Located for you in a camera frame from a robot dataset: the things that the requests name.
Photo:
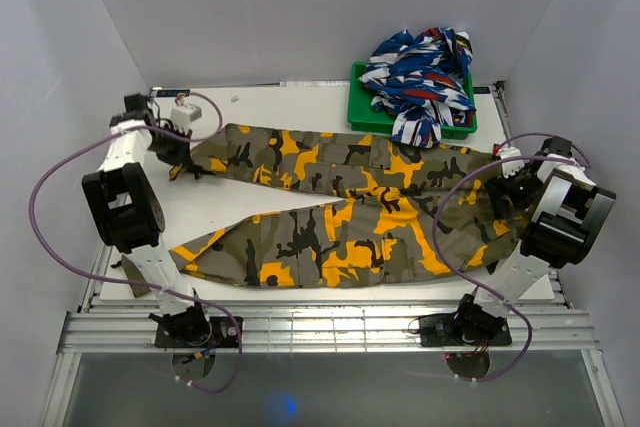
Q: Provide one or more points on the dark corner label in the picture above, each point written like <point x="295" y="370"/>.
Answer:
<point x="481" y="90"/>
<point x="171" y="93"/>

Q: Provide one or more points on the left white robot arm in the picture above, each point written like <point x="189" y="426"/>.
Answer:
<point x="128" y="214"/>

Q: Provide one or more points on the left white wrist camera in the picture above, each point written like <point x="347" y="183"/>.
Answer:
<point x="184" y="115"/>

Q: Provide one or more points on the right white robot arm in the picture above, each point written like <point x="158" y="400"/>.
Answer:
<point x="564" y="212"/>

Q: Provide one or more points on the aluminium frame rail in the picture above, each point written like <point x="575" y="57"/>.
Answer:
<point x="321" y="328"/>

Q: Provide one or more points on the blue white red trousers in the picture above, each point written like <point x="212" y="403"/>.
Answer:
<point x="419" y="80"/>

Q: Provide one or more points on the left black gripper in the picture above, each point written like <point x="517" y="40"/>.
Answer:
<point x="181" y="158"/>

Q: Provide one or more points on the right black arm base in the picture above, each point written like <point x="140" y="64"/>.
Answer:
<point x="450" y="337"/>

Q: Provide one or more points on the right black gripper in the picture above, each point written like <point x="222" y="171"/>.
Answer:
<point x="500" y="186"/>

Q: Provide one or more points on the left dark corner label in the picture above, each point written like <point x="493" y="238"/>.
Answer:
<point x="171" y="93"/>

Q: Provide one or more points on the right dark corner label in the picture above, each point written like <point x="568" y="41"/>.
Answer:
<point x="481" y="90"/>

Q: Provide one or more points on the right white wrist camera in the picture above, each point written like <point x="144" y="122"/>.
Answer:
<point x="507" y="161"/>

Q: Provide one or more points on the green plastic tray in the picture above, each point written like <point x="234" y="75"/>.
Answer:
<point x="363" y="118"/>

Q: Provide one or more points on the camouflage yellow green trousers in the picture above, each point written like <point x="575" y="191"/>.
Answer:
<point x="397" y="214"/>

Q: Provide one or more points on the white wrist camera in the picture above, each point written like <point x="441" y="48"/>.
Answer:
<point x="507" y="161"/>
<point x="184" y="115"/>

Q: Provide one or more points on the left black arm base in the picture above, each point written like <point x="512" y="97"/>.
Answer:
<point x="194" y="349"/>

